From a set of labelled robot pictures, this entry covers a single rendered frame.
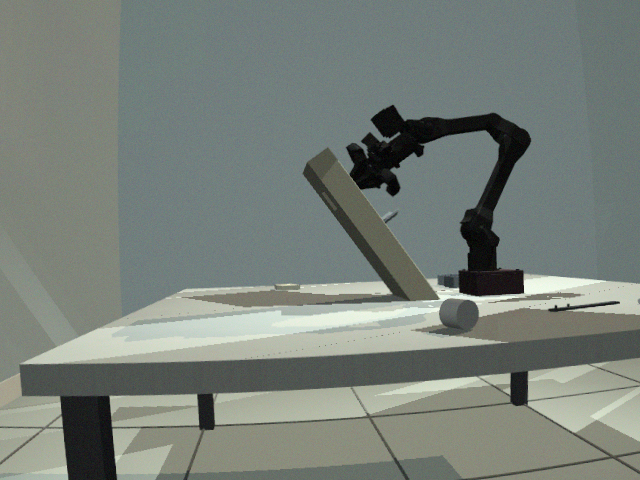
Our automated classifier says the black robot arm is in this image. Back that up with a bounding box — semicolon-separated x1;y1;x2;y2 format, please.
361;105;531;271

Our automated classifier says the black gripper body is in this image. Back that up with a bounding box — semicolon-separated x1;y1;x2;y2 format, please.
346;142;402;196

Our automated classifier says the black thin bar with two small pins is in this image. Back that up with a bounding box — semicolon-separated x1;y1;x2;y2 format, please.
548;301;620;312

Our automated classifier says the grey cylinder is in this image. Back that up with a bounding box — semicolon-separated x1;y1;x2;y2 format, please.
439;298;479;330

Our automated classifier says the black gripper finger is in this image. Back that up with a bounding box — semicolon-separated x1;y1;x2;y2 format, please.
355;167;381;190
349;157;365;182

